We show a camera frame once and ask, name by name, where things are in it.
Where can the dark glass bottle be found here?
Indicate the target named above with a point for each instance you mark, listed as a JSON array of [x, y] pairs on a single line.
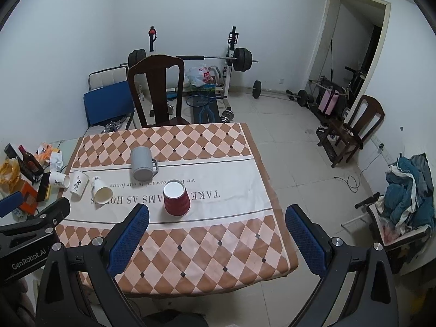
[[31, 162]]

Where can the white paper cup lying open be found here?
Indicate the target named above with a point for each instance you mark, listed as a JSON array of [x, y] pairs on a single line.
[[101, 192]]

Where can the dark wooden chair at table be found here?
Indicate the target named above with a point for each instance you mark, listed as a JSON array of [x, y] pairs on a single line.
[[154, 68]]

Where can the pile of blue clothes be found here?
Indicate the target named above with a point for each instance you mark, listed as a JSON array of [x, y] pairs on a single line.
[[409, 199]]

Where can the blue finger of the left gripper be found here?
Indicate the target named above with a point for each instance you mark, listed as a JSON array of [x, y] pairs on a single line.
[[10, 203]]

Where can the red ribbed paper cup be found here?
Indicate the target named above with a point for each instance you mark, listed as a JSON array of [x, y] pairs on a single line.
[[176, 198]]

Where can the yellow utility knife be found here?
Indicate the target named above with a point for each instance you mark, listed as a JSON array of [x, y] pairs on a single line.
[[48, 191]]

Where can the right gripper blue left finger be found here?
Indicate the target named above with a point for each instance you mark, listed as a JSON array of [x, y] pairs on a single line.
[[61, 300]]

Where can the pink folded cart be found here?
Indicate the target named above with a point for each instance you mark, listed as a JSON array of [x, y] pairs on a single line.
[[328, 102]]

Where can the orange box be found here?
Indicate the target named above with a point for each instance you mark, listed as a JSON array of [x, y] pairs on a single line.
[[29, 194]]

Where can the white red plastic bag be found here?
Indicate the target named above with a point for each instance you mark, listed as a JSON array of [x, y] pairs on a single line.
[[199, 76]]

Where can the grey plastic mug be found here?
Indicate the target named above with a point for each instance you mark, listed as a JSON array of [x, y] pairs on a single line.
[[144, 165]]

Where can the barbell on rack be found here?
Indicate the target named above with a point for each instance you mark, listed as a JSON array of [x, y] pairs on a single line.
[[241, 60]]

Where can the blue folding chair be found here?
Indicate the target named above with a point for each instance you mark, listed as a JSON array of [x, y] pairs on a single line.
[[108, 102]]

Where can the tall white printed paper cup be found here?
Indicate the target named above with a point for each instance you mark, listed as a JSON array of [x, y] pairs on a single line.
[[79, 181]]

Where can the yellow plastic bag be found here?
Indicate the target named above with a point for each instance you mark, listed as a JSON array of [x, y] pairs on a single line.
[[9, 175]]

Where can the blue badminton racket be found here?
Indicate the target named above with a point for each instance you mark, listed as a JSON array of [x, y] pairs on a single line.
[[199, 101]]

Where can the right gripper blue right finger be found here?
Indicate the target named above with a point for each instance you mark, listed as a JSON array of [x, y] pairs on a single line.
[[372, 299]]

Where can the crumpled white orange wrapper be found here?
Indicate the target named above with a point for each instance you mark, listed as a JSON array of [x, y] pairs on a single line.
[[49, 157]]

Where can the checkered printed tablecloth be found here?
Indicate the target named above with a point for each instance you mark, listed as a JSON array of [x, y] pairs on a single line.
[[215, 224]]

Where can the barbell on floor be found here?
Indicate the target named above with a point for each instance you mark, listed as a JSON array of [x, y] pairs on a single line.
[[301, 98]]

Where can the dark wooden chair by wall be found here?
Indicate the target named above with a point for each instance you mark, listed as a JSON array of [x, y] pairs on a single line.
[[342, 139]]

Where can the small white printed paper cup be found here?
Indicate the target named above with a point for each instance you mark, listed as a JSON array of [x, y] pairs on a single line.
[[58, 179]]

